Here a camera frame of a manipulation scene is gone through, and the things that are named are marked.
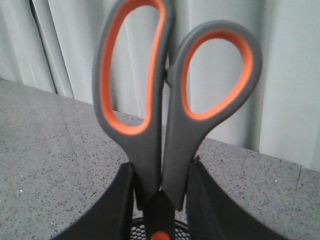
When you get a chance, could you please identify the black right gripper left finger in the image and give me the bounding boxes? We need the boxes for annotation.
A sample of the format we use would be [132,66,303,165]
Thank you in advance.
[54,163,134,240]

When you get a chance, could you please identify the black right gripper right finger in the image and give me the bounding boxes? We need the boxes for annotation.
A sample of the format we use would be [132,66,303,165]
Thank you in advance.
[186,157,285,240]

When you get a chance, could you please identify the grey orange scissors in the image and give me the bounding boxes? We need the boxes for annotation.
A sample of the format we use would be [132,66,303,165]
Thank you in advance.
[92,0,262,240]

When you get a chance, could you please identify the black mesh pen holder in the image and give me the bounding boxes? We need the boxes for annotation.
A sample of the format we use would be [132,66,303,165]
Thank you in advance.
[129,217,190,240]

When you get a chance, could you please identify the grey curtain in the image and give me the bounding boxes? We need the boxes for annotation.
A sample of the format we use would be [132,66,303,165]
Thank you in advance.
[0,0,320,170]

